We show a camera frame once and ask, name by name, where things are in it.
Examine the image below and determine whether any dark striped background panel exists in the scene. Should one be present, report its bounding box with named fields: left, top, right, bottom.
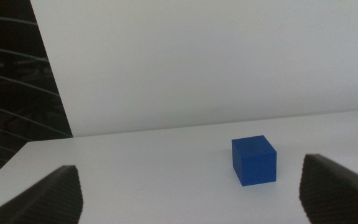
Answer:
left=0, top=0, right=73, bottom=184

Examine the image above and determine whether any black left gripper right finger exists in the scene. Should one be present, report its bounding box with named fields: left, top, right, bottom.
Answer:
left=299, top=153, right=358, bottom=224

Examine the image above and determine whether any blue cube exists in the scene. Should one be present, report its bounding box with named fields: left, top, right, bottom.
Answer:
left=231, top=134, right=277, bottom=187

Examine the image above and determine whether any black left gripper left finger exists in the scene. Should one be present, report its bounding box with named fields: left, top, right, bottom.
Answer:
left=0, top=165, right=84, bottom=224

